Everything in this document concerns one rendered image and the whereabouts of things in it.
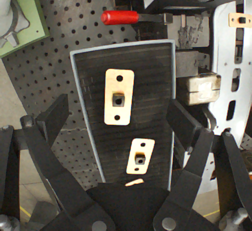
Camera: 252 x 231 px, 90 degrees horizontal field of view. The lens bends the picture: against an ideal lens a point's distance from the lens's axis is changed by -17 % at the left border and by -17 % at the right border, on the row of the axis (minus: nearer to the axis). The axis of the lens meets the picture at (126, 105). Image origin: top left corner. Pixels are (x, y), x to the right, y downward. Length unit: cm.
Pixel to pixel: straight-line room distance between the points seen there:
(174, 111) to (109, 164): 17
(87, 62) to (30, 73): 59
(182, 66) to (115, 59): 14
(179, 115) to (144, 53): 9
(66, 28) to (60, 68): 18
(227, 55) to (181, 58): 21
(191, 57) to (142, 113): 14
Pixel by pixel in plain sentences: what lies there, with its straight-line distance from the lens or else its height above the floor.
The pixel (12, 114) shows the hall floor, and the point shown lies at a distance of 191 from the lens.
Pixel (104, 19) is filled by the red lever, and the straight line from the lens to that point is 21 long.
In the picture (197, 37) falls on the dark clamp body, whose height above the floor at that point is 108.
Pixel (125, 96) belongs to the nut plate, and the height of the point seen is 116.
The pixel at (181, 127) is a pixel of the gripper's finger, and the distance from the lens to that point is 17.
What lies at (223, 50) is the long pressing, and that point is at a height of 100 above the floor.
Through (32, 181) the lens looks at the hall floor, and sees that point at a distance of 256.
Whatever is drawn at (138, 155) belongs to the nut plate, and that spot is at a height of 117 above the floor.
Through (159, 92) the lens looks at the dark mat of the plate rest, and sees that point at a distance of 23.
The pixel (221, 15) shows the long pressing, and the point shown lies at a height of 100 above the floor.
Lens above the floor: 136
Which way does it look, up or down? 66 degrees down
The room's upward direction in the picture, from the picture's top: 170 degrees clockwise
